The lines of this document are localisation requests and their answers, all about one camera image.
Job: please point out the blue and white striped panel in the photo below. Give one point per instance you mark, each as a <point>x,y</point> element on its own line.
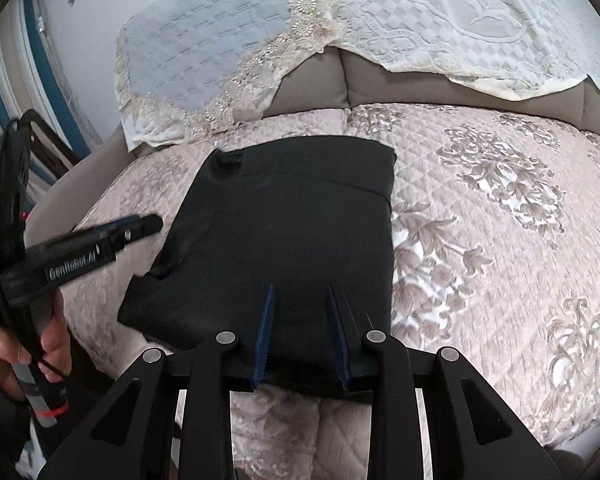
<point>35,80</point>

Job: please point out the person's dark trouser leg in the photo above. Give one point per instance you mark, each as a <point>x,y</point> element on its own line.
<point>0,425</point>

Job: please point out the beige sofa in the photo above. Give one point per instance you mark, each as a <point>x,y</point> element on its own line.
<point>375,80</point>

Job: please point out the blue lace-trimmed backrest cover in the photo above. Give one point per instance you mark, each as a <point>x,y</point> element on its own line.
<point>190,60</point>

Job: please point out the person's left hand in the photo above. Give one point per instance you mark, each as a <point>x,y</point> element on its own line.
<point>55,340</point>

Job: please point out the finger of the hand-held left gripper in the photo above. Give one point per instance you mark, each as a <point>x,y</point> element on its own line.
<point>130,230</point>

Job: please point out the black leather jacket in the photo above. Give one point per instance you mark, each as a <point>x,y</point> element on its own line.
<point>285,245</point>

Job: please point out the dark metal frame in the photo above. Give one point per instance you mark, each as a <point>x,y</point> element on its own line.
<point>55,145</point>

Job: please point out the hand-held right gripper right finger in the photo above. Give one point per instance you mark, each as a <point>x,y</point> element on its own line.
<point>339,347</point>

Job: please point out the white lace-trimmed backrest cover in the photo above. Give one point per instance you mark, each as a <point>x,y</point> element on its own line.
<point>455,15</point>

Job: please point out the pink quilted floral sofa cover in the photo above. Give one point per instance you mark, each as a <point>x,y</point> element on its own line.
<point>480,240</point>

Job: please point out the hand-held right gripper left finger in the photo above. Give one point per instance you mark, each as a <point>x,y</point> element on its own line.
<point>262,345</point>

